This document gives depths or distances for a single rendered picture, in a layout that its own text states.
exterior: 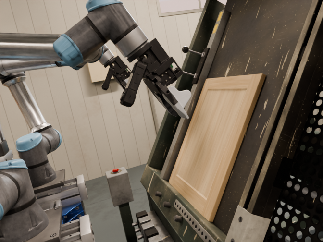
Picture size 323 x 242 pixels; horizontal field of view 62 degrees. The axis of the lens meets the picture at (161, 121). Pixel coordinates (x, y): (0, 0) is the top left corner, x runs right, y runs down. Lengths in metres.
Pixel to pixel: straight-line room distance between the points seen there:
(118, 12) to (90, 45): 0.10
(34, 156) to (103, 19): 0.87
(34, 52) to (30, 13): 3.69
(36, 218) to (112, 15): 0.63
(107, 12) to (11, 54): 0.31
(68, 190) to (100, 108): 3.06
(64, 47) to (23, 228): 0.54
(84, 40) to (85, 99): 3.70
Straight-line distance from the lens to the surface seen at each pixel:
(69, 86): 4.34
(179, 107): 0.67
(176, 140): 1.41
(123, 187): 1.59
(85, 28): 0.66
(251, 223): 0.80
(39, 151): 1.38
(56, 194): 1.41
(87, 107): 4.35
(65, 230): 1.04
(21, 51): 0.83
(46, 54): 0.81
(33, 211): 0.94
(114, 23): 0.66
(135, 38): 0.66
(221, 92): 1.22
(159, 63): 0.69
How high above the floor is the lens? 1.43
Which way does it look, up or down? 10 degrees down
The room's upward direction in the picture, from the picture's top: 11 degrees counter-clockwise
